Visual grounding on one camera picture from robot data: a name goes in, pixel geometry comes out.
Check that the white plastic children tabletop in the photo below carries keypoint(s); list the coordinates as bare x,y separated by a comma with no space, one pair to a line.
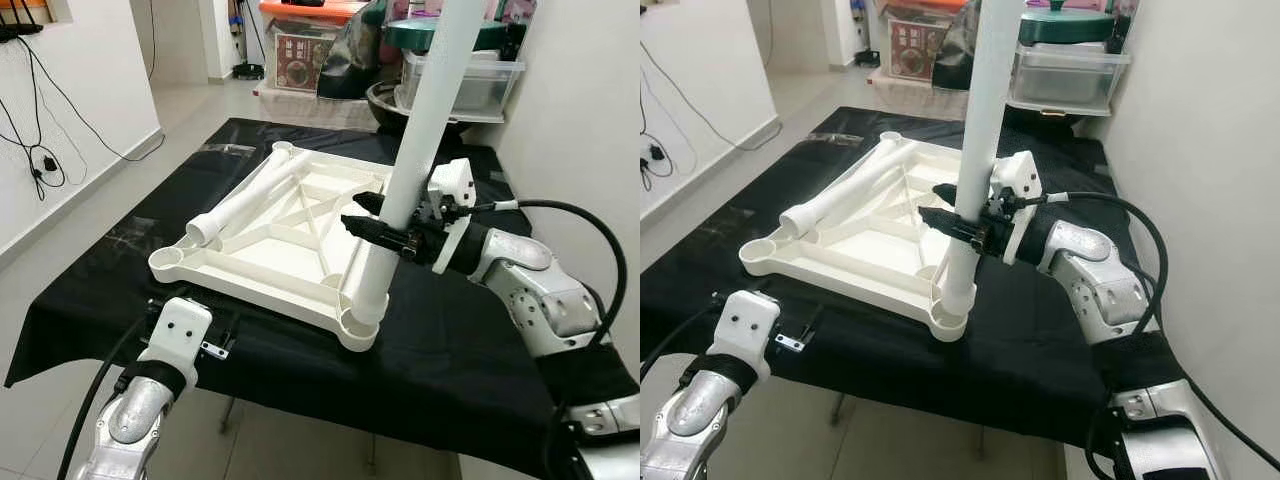
270,270
860,262

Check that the beige cloth cover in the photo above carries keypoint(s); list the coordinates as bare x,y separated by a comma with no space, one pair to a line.
910,98
310,110

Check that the black wok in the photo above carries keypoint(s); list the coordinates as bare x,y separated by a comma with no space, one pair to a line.
385,100

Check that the black tablecloth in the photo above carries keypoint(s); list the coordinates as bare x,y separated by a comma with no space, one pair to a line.
1050,370
470,340

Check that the broom with teal head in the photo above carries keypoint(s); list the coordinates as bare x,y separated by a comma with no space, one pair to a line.
263,70
876,60

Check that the black dustpan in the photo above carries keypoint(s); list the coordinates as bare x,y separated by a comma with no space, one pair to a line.
247,70
865,58

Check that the clear plastic bin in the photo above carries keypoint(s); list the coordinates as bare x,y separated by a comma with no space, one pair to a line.
1070,80
495,90

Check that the black power adapter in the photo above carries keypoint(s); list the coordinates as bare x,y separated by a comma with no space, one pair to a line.
655,153
50,162

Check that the dark green pot lid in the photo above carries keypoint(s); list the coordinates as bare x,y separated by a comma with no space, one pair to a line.
410,35
1070,28

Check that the storage box with orange lid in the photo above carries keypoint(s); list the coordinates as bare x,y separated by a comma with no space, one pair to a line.
920,5
310,10

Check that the black power strip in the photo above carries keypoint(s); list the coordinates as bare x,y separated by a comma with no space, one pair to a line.
20,32

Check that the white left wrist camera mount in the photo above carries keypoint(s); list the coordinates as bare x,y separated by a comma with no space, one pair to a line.
750,330
180,335

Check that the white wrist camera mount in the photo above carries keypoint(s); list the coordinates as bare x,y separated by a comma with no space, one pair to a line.
1018,175
455,185
750,330
180,335

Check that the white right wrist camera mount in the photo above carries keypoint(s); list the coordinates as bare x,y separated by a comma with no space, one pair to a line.
1018,175
455,185

